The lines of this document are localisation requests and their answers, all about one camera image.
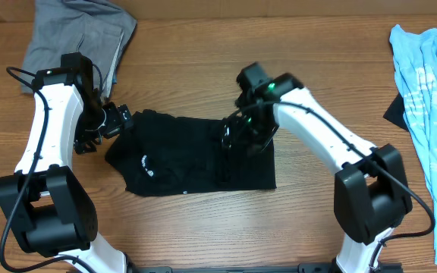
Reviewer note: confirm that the folded grey shorts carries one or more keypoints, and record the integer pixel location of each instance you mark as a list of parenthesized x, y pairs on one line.
[(99, 30)]

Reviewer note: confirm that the dark garment under blue shirt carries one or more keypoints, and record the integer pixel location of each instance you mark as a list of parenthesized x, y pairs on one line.
[(395, 112)]

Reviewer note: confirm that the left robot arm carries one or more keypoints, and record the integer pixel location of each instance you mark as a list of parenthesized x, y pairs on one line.
[(47, 209)]

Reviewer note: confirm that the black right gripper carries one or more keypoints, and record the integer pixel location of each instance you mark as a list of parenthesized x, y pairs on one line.
[(232, 133)]

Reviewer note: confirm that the black polo shirt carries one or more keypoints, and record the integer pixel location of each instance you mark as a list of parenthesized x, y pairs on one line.
[(164, 155)]

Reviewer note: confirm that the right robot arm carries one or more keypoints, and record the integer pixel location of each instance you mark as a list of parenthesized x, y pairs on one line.
[(369, 199)]

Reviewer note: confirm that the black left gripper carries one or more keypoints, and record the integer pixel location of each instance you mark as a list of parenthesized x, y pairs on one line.
[(117, 121)]

